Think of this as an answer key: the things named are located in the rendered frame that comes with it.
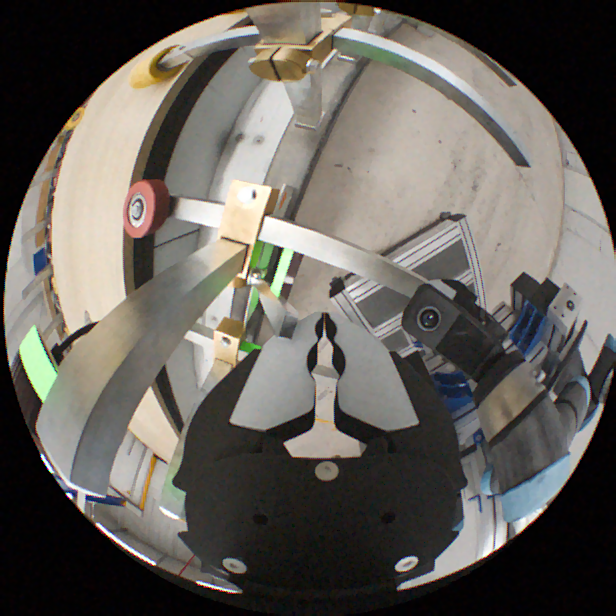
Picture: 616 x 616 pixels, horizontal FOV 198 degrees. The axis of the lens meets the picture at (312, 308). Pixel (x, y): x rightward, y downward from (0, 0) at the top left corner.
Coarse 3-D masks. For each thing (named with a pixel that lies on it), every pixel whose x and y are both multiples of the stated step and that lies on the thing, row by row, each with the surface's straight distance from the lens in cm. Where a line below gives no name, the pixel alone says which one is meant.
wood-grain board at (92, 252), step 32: (192, 32) 58; (128, 64) 82; (192, 64) 39; (96, 96) 95; (128, 96) 51; (160, 96) 37; (96, 128) 61; (128, 128) 40; (64, 160) 96; (96, 160) 49; (128, 160) 35; (64, 192) 77; (96, 192) 45; (64, 224) 72; (96, 224) 44; (64, 256) 75; (96, 256) 45; (128, 256) 37; (64, 288) 87; (96, 288) 50; (128, 288) 39; (96, 320) 60; (160, 416) 77; (160, 448) 176
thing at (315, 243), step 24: (168, 216) 31; (192, 216) 29; (216, 216) 27; (264, 240) 25; (288, 240) 24; (312, 240) 24; (336, 240) 24; (336, 264) 25; (360, 264) 25; (384, 264) 26; (408, 288) 28
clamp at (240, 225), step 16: (256, 192) 24; (272, 192) 24; (224, 208) 25; (240, 208) 24; (256, 208) 24; (272, 208) 27; (224, 224) 25; (240, 224) 24; (256, 224) 24; (240, 240) 25; (256, 240) 25; (256, 256) 28; (240, 272) 26
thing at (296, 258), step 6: (294, 252) 41; (294, 258) 41; (300, 258) 41; (294, 264) 42; (288, 270) 42; (294, 270) 42; (288, 276) 43; (294, 276) 43; (288, 282) 43; (282, 288) 44; (288, 288) 44; (282, 294) 45
